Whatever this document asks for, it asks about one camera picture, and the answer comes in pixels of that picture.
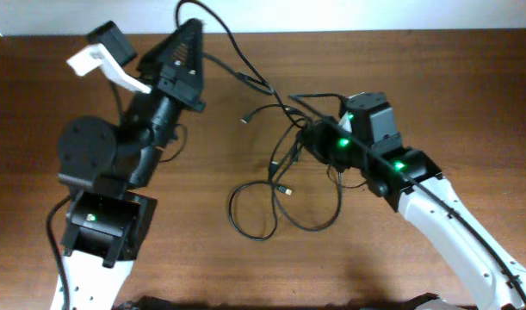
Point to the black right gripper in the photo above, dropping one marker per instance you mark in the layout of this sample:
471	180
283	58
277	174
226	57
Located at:
316	136

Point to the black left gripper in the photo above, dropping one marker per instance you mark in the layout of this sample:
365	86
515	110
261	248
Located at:
182	88

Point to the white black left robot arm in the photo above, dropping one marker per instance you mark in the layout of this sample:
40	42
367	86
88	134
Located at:
104	165

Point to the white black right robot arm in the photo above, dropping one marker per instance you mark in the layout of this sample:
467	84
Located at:
364	136

